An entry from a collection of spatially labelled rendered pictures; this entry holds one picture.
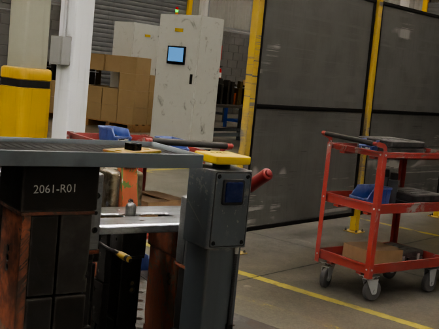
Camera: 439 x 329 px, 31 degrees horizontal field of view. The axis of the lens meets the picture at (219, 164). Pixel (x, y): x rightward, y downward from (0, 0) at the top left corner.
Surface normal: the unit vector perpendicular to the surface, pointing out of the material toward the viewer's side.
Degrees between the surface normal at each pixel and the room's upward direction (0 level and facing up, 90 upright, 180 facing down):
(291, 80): 90
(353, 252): 90
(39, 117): 90
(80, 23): 90
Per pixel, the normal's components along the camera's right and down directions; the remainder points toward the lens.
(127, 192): 0.56, -0.06
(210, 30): 0.77, 0.14
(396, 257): 0.51, 0.15
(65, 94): -0.65, 0.03
